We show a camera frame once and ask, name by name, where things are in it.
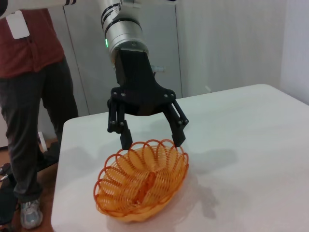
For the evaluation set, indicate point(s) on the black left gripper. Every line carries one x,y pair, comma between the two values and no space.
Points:
137,82

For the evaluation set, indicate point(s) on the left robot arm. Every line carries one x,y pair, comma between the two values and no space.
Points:
123,31

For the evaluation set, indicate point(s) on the person in red shirt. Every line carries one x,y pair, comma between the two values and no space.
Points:
29,101

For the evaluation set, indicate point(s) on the grey sneaker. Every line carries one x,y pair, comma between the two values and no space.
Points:
31,213

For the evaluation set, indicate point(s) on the white badge card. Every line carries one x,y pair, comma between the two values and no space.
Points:
17,24

